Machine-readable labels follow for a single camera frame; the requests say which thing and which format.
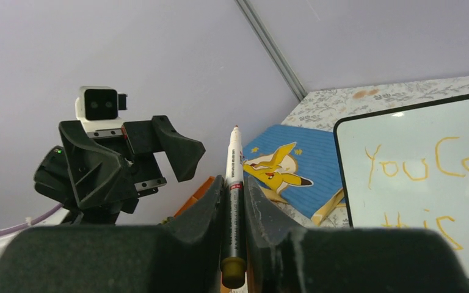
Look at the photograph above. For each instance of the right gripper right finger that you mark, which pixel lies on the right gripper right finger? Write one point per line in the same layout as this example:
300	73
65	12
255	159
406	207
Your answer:
285	256

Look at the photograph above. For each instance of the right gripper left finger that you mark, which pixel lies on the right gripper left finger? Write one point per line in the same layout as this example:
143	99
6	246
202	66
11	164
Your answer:
181	255

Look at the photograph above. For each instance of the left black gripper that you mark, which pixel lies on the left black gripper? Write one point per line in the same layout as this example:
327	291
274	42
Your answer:
113	163

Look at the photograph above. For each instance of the white marker pen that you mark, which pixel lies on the white marker pen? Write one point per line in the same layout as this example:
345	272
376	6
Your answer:
233	256

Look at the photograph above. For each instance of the black framed whiteboard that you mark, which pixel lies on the black framed whiteboard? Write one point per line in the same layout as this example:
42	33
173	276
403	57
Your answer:
408	167

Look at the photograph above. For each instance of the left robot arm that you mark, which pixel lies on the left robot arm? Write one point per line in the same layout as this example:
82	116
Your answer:
52	180

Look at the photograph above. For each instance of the wooden compartment tray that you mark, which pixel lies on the wooden compartment tray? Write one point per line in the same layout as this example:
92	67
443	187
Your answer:
196	196

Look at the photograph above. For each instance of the blue pikachu cloth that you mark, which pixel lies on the blue pikachu cloth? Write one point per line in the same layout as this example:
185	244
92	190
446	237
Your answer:
297	166

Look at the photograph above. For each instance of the floral table mat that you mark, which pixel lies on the floral table mat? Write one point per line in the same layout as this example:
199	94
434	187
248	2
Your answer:
322	109

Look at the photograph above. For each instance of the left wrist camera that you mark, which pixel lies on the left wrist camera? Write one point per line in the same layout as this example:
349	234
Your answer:
98	107

